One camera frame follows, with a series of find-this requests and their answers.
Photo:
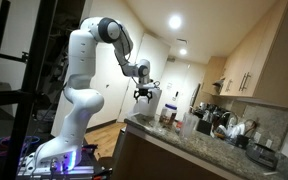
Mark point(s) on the tall clear plastic cup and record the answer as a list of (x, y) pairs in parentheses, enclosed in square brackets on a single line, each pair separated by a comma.
[(188, 126)]

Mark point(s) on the small round ceiling light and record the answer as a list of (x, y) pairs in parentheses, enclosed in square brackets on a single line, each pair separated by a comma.
[(183, 52)]

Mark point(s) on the black toaster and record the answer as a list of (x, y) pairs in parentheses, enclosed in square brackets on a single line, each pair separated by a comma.
[(262, 156)]

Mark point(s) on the white plate in rack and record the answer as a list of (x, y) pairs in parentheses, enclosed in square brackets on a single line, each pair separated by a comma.
[(237, 130)]

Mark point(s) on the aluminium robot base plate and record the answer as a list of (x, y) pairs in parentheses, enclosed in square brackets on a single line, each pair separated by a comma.
[(80, 168)]

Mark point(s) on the black box on counter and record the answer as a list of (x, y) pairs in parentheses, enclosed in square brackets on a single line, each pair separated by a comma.
[(204, 127)]

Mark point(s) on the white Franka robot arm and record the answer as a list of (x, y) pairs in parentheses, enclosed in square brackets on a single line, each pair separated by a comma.
[(80, 66)]

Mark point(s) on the white door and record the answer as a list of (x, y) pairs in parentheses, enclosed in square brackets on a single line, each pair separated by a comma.
[(152, 56)]

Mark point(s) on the small orange white bottle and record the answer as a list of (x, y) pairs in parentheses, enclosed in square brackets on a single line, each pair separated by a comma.
[(178, 127)]

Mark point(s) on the beige upper kitchen cabinets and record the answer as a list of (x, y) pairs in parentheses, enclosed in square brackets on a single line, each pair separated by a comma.
[(270, 66)]

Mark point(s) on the large round ceiling light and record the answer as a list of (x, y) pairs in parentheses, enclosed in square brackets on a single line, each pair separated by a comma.
[(175, 22)]

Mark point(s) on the clear jar with blue lid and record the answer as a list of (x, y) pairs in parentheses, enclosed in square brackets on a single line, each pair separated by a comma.
[(168, 115)]

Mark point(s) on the chrome arched faucet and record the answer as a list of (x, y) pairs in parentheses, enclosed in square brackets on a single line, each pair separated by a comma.
[(229, 115)]

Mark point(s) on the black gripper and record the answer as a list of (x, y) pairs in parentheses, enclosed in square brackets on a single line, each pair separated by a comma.
[(144, 92)]

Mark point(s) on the black metal stand frame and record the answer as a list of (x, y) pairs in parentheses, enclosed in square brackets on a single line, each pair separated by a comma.
[(34, 66)]

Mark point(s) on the ceiling air vent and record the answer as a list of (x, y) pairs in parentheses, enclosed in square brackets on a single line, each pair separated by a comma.
[(182, 40)]

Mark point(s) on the white wall outlet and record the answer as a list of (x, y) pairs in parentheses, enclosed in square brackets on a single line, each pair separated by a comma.
[(257, 137), (269, 143)]

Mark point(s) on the black coffee maker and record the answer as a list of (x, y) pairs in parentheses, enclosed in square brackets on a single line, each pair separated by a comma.
[(213, 111)]

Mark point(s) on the kitchen island with granite top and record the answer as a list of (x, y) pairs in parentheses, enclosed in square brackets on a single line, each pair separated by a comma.
[(157, 160)]

